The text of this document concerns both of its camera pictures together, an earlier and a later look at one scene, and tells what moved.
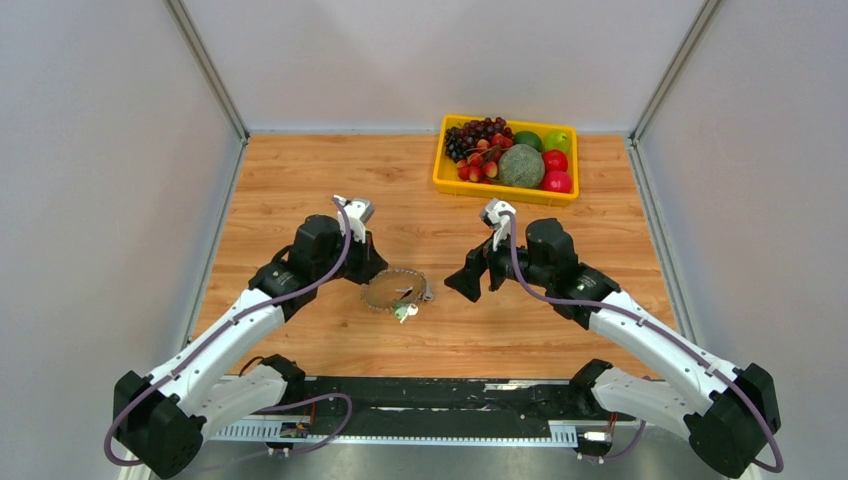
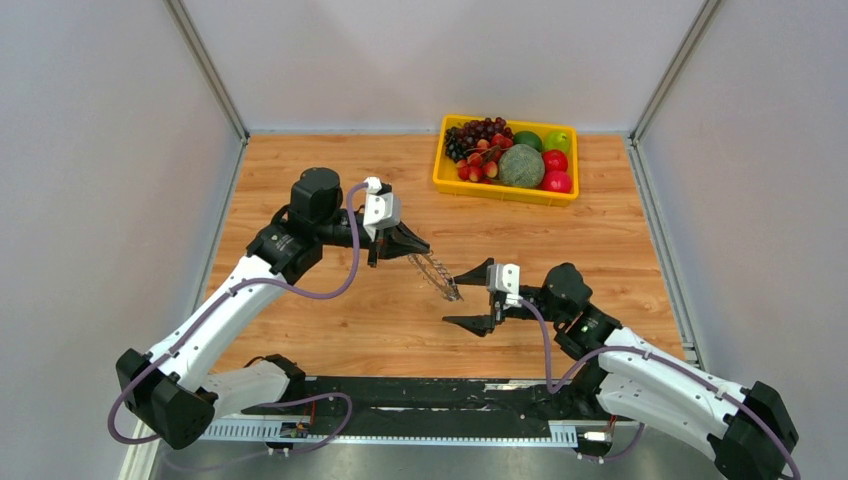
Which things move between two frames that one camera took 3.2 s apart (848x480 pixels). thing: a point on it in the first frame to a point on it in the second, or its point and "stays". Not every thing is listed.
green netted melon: x=521 y=165 stays
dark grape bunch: x=462 y=139 stays
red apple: x=554 y=160 stays
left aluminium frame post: x=204 y=60 stays
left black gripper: x=370 y=261 to x=394 y=243
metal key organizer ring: x=392 y=287 to x=437 y=274
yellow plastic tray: x=447 y=180 stays
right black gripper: x=466 y=280 to x=482 y=324
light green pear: x=557 y=140 stays
